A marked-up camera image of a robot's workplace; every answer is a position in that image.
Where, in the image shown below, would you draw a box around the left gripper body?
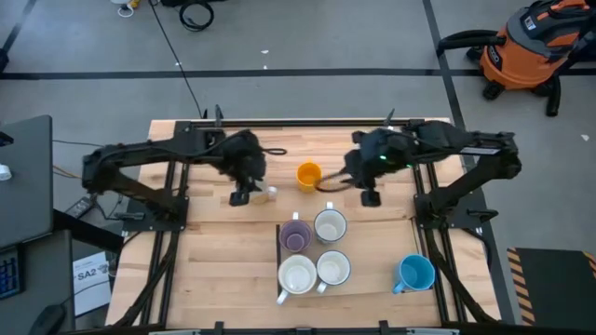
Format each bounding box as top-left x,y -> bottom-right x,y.
222,128 -> 269,188

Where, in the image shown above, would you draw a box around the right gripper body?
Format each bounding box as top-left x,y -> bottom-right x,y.
343,127 -> 416,191

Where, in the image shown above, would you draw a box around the plain yellow mug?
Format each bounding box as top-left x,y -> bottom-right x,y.
295,160 -> 324,194

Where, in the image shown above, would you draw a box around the navy white flower mug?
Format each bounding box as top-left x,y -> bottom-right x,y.
313,201 -> 348,245

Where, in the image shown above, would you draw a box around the purple mug white handle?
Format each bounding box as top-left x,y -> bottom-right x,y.
278,211 -> 314,254

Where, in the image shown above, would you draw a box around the white mug blue rim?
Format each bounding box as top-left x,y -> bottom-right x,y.
315,249 -> 353,295

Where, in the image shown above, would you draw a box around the large white mug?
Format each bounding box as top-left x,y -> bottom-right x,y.
275,253 -> 318,306

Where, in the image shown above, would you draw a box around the light blue faceted mug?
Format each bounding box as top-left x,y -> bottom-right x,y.
391,253 -> 437,296

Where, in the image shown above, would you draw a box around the wooden shelf riser black legs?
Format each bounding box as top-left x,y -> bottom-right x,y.
275,217 -> 418,299

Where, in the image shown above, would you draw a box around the black power adapter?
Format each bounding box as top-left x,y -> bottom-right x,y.
64,194 -> 97,219

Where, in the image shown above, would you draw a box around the orange shop vacuum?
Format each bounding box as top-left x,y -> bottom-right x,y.
467,0 -> 596,101

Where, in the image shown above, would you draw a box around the black vacuum nozzle tube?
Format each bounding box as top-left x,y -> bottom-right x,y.
545,74 -> 563,117

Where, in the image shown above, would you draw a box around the white paper sign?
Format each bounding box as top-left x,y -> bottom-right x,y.
72,250 -> 113,317

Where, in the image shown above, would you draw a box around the black mat hazard stripes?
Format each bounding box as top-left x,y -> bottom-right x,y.
506,246 -> 596,327

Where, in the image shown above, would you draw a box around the dark grey desk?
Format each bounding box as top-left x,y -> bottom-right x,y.
0,229 -> 78,335

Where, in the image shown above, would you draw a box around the black computer mouse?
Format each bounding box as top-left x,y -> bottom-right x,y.
28,303 -> 67,335

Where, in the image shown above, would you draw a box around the blue keypad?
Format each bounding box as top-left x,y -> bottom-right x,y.
0,246 -> 24,301

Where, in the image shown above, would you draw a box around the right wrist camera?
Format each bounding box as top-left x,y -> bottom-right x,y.
360,185 -> 382,208

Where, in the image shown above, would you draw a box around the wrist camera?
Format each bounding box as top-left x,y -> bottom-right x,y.
360,185 -> 382,208
228,183 -> 251,208

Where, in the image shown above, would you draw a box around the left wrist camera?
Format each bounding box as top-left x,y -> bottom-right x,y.
228,183 -> 251,208

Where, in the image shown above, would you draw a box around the black aluminium table frame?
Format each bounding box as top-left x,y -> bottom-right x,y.
104,118 -> 502,335

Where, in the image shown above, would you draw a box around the black floor cable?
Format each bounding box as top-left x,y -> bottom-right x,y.
147,0 -> 209,120

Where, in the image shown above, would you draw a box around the coiled black cable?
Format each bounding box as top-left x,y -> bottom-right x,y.
178,0 -> 216,33

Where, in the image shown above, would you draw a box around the black vacuum hose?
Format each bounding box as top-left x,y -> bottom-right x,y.
436,29 -> 508,58

